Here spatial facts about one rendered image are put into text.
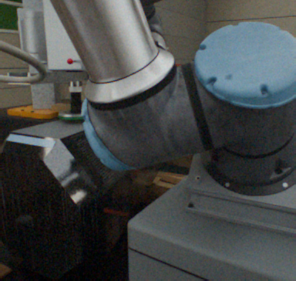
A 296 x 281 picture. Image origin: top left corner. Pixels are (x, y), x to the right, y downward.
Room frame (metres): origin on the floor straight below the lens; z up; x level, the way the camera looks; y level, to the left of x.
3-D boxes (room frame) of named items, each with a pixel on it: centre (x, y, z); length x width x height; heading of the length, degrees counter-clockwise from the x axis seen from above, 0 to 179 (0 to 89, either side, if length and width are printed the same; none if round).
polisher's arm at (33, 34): (2.41, 0.68, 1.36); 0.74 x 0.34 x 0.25; 79
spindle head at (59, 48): (1.77, 0.41, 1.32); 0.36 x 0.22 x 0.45; 163
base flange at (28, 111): (2.45, 0.88, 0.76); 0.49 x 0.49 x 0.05; 62
